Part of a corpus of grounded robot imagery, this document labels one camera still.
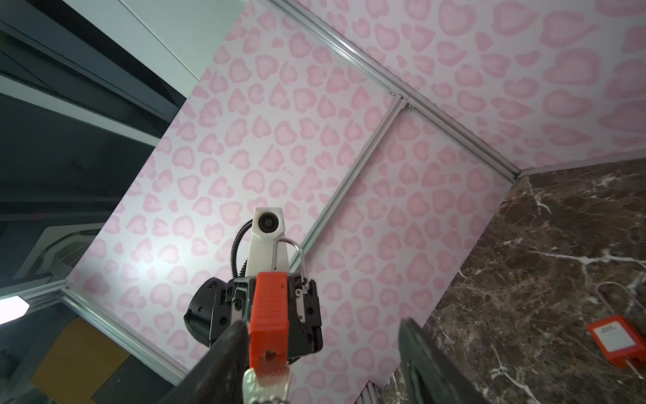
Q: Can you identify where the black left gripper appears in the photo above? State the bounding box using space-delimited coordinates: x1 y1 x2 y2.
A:
183 274 323 361

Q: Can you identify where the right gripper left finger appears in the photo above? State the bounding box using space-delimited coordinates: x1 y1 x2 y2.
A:
160 321 249 404

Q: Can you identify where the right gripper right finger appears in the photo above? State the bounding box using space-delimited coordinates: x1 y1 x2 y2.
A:
398 318 488 404

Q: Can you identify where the red padlock far left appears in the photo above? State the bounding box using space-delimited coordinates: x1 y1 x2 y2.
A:
249 237 312 373

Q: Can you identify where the left black corrugated cable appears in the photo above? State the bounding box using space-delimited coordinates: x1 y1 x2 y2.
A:
230 219 254 278

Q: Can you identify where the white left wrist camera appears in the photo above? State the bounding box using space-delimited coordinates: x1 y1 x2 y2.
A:
246 207 289 277

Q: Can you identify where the diagonal aluminium frame bar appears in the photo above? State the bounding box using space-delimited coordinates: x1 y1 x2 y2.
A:
290 94 408 273

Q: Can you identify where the left corner aluminium post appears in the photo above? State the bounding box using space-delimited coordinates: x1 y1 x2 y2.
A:
267 1 521 182

